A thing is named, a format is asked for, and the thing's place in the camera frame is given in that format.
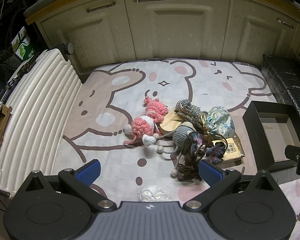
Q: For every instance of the wooden block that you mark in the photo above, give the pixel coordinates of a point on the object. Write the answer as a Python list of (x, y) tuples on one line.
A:
[(170, 123)]

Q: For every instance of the cream cabinet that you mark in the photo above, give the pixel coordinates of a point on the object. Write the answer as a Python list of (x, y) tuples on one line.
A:
[(180, 35)]

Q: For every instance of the pink crochet doll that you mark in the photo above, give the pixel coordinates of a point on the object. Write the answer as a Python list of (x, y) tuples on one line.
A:
[(140, 127)]

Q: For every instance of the black cushioned bench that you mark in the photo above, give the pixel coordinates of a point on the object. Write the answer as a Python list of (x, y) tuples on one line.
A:
[(287, 80)]

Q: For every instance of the yellow tissue packet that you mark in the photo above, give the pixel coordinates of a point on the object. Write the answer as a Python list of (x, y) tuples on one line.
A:
[(233, 152)]

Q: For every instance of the green carton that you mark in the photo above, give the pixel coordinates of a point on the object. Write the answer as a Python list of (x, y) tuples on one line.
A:
[(25, 50)]

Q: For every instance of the black box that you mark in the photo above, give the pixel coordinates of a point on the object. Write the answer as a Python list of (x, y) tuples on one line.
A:
[(254, 140)]

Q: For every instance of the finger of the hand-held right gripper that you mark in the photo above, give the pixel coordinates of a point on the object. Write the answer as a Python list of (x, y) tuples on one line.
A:
[(293, 151)]

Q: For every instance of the white ribbed suitcase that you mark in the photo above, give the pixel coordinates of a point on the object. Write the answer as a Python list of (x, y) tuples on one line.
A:
[(40, 110)]

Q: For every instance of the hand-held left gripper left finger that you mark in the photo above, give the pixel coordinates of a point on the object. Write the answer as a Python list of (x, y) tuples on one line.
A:
[(88, 172)]

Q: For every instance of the brown yarn tassel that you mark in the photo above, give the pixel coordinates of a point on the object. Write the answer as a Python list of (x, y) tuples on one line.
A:
[(187, 166)]

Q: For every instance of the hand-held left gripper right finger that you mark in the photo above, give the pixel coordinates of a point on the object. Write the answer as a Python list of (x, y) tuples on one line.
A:
[(210, 175)]

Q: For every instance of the blue white cellophane bag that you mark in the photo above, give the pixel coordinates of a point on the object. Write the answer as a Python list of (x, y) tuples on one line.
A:
[(221, 122)]

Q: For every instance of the brown cardboard piece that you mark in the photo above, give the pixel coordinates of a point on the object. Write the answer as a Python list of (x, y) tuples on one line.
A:
[(5, 120)]

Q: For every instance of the grey crochet doll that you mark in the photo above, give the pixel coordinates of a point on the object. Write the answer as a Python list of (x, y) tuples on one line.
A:
[(181, 133)]

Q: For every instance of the cartoon bear printed blanket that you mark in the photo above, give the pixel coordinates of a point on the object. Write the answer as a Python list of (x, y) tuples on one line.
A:
[(202, 85)]

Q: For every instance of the white yarn bundle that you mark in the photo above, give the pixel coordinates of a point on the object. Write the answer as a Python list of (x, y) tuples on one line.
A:
[(152, 193)]

